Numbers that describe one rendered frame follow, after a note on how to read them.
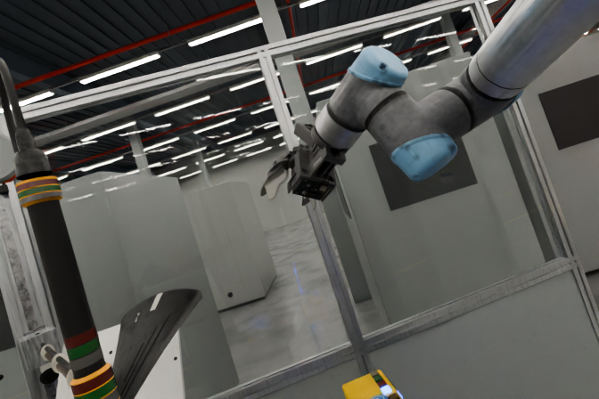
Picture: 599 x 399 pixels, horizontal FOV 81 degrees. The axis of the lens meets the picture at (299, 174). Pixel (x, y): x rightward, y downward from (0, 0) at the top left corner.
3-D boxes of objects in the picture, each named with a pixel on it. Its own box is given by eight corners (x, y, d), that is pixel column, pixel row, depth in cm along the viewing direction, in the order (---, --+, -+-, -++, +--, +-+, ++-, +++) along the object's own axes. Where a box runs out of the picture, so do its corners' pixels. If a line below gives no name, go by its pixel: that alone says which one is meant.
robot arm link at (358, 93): (394, 80, 45) (354, 38, 48) (348, 139, 52) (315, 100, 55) (424, 79, 50) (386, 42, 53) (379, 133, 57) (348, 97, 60)
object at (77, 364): (69, 369, 42) (67, 359, 42) (100, 354, 44) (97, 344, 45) (74, 373, 40) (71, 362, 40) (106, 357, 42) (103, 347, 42)
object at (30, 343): (26, 369, 88) (17, 336, 89) (58, 354, 93) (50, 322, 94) (29, 375, 81) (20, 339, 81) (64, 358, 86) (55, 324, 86)
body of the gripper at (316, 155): (283, 195, 62) (315, 150, 54) (282, 159, 68) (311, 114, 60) (322, 204, 65) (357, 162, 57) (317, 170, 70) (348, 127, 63)
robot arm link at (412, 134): (490, 126, 45) (432, 69, 49) (422, 169, 42) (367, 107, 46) (466, 155, 52) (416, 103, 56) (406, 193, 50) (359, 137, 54)
